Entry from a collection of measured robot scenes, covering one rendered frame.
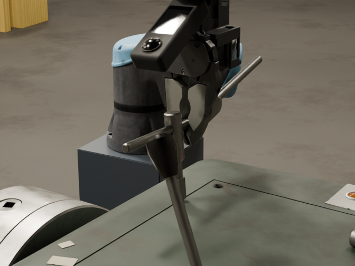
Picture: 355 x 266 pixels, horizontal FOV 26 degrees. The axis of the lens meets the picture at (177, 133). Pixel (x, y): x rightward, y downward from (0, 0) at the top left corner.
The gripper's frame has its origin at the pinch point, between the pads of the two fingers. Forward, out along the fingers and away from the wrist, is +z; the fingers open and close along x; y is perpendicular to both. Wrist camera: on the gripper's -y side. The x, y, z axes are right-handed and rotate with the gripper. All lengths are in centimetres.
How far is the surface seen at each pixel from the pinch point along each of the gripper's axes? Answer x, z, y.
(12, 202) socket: 19.6, 9.4, -13.1
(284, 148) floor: 143, 134, 329
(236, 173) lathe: -2.6, 7.5, 8.7
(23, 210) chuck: 16.4, 9.3, -14.2
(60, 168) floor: 236, 134, 225
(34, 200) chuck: 17.2, 9.2, -11.3
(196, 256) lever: -14.7, 3.8, -20.6
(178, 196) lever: -11.6, -1.7, -19.3
